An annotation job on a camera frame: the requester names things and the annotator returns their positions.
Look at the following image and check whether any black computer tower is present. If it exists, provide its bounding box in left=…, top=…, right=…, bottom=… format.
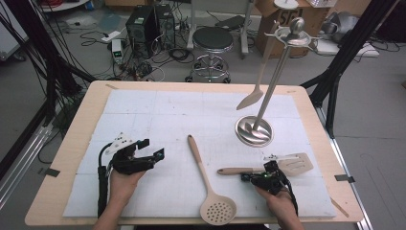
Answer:
left=155, top=3, right=176, bottom=49
left=124, top=5, right=161, bottom=58

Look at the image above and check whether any beige perforated skimmer spoon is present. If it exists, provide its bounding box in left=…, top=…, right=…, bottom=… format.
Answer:
left=187, top=134, right=237, bottom=226

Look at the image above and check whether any black tape piece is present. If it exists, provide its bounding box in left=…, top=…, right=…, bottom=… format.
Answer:
left=334, top=173, right=356, bottom=184
left=37, top=167, right=61, bottom=178

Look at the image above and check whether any grey bag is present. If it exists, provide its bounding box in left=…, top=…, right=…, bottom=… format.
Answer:
left=320, top=11, right=360, bottom=42

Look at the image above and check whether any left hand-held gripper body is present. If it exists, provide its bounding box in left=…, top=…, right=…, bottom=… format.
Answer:
left=104, top=132, right=157, bottom=176

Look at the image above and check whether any tangle of black floor cables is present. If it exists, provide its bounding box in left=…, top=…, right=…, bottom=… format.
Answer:
left=79, top=28, right=195, bottom=82

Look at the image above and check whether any black flat device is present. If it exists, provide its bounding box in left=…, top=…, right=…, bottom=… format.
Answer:
left=214, top=14, right=246, bottom=32

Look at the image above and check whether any white power strip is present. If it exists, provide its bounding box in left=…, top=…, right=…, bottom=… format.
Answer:
left=101, top=30, right=123, bottom=44

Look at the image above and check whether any white power supply unit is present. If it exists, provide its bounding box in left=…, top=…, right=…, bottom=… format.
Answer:
left=110, top=38, right=124, bottom=65

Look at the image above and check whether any aluminium rail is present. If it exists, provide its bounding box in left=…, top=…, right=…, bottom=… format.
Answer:
left=0, top=123, right=54, bottom=209

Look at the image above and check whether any white round disc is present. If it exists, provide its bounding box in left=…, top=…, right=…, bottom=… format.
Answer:
left=273, top=0, right=300, bottom=10

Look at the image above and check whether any beige slotted spatula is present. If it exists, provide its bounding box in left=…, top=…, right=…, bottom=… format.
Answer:
left=217, top=151, right=314, bottom=177

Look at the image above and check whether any black round stool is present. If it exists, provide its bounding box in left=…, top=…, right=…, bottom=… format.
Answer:
left=185, top=26, right=235, bottom=84

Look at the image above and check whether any metal utensil stand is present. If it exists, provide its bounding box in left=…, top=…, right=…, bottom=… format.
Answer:
left=235, top=16, right=322, bottom=148

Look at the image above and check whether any black frame with cables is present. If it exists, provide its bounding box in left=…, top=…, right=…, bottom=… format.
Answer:
left=0, top=0, right=97, bottom=180

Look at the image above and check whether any large printed cardboard box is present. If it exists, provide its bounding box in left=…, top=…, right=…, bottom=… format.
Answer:
left=255, top=0, right=329, bottom=59

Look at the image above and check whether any beige solid spatula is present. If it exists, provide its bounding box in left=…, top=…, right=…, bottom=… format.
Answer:
left=236, top=20, right=282, bottom=111

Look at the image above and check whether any person's left hand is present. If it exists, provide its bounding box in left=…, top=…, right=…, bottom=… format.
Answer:
left=108, top=168, right=147, bottom=205

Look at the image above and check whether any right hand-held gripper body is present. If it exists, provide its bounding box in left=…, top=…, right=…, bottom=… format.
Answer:
left=250, top=153, right=290, bottom=196

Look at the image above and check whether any person's right hand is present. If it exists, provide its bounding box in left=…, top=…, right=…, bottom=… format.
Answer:
left=255, top=185, right=300, bottom=223

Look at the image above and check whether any black metal frame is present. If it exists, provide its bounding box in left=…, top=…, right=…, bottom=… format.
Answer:
left=301, top=0, right=396, bottom=139

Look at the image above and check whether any left hand-held gripper cable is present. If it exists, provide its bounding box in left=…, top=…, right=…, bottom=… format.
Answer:
left=96, top=143, right=113, bottom=219

